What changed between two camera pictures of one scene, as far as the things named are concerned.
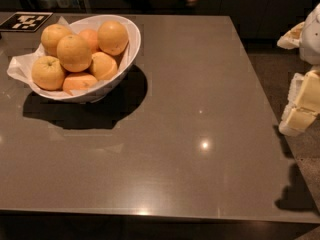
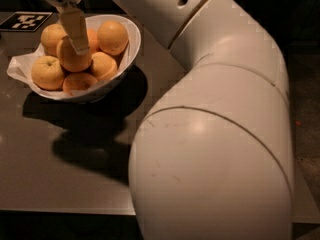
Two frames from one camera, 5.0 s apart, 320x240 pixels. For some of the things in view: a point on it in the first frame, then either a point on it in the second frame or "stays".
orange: x=104 y=66 stays
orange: x=73 y=53 stays
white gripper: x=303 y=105 to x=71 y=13
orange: x=48 y=73 stays
